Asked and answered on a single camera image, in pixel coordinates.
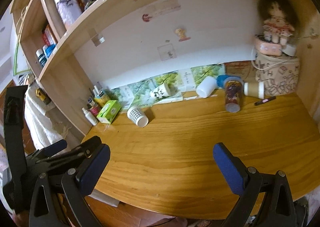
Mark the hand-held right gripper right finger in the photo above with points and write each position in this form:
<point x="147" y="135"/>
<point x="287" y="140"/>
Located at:
<point x="228" y="169"/>

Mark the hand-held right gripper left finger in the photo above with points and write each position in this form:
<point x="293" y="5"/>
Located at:
<point x="96" y="167"/>

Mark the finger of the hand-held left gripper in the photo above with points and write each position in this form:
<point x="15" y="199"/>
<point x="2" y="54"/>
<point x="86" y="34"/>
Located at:
<point x="56" y="147"/>
<point x="87" y="145"/>

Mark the checked paper cup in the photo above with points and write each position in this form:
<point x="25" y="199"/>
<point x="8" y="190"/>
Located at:
<point x="136" y="115"/>

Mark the brown paper cup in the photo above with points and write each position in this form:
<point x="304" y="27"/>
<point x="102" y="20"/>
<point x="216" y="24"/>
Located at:
<point x="253" y="89"/>

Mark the white spray bottle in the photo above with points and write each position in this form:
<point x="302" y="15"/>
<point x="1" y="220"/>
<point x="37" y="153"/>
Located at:
<point x="89" y="116"/>

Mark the white towel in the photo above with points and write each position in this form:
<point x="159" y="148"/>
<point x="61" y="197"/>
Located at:
<point x="41" y="122"/>

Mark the pink small bottle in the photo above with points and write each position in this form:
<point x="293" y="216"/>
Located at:
<point x="95" y="110"/>

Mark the green tissue box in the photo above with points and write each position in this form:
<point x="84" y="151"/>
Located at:
<point x="108" y="111"/>

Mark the small white bottle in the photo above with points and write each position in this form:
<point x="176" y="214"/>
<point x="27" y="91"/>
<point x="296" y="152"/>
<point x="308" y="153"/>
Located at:
<point x="90" y="102"/>

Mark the yellow bottle dark cap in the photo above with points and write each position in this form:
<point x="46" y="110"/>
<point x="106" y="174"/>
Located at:
<point x="103" y="99"/>

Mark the clear jar blue lid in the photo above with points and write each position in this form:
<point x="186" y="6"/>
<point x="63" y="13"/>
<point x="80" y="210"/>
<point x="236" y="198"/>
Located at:
<point x="233" y="97"/>

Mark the black pen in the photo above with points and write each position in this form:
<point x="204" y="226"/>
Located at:
<point x="265" y="100"/>

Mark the green-edged board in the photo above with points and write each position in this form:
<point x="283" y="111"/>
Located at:
<point x="18" y="62"/>

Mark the white panda mug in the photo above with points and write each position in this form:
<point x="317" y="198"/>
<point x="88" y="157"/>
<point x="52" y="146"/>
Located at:
<point x="160" y="92"/>

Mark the green leaf print poster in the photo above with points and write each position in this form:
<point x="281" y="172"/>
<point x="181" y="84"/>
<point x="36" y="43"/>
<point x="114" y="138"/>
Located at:
<point x="167" y="79"/>

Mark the patterned round storage box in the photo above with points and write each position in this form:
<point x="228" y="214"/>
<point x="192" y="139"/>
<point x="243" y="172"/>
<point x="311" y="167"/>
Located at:
<point x="277" y="77"/>

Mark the red books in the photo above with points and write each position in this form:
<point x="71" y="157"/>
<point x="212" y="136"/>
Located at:
<point x="48" y="36"/>

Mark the pink box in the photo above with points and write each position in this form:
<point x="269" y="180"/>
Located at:
<point x="268" y="46"/>

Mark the white tape roll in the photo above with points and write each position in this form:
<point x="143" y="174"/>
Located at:
<point x="290" y="50"/>

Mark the white canister purple label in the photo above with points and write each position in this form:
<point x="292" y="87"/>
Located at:
<point x="67" y="7"/>

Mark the brown-haired doll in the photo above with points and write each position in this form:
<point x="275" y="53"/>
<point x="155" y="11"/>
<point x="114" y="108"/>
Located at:
<point x="276" y="14"/>

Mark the clear wall hook plate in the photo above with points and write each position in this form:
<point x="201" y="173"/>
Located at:
<point x="166" y="52"/>

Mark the red wall sticker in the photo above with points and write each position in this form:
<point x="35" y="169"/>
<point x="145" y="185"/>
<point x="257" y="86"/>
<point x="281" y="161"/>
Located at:
<point x="147" y="17"/>

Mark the cartoon figure wall sticker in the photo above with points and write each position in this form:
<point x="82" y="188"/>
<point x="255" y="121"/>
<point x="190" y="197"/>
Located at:
<point x="181" y="34"/>

